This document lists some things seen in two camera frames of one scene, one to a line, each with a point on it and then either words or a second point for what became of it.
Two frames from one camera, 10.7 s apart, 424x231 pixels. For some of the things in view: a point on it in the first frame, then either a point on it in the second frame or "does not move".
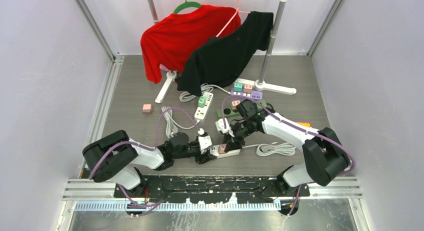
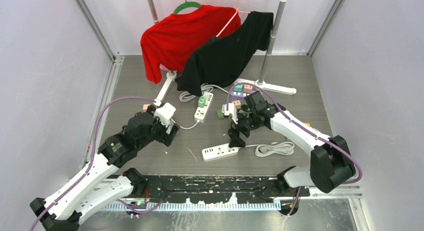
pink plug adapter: x=147 y=109 does not move
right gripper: x=237 y=143 does not move
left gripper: x=202 y=158 -> x=165 y=137
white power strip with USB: x=215 y=151 does not move
